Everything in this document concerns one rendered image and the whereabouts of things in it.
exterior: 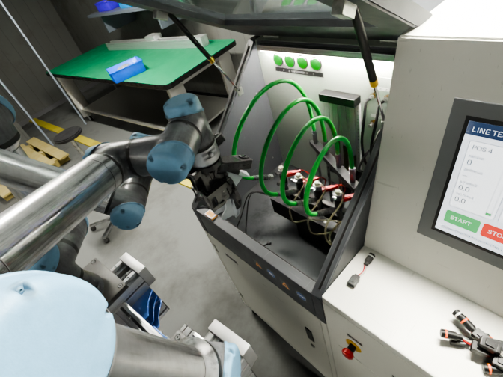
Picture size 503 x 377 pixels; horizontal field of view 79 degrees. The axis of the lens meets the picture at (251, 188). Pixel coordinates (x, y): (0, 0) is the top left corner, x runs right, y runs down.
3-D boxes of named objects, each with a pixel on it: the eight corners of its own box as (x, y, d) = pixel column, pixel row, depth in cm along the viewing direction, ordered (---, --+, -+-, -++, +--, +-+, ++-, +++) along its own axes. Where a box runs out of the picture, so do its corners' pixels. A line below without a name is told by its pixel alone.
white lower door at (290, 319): (244, 302, 187) (205, 233, 143) (246, 300, 188) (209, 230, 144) (333, 384, 145) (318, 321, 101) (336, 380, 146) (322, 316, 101)
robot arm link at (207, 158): (202, 132, 72) (223, 140, 66) (208, 147, 75) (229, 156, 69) (177, 149, 69) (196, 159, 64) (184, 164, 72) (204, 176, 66)
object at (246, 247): (208, 233, 142) (195, 209, 131) (215, 227, 143) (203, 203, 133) (316, 317, 101) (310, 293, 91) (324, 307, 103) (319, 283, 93)
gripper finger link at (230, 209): (223, 227, 83) (212, 203, 77) (239, 213, 85) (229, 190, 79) (230, 232, 81) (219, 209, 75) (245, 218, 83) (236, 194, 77)
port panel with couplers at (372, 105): (363, 159, 113) (361, 80, 93) (367, 154, 115) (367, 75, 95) (397, 170, 105) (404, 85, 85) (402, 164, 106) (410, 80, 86)
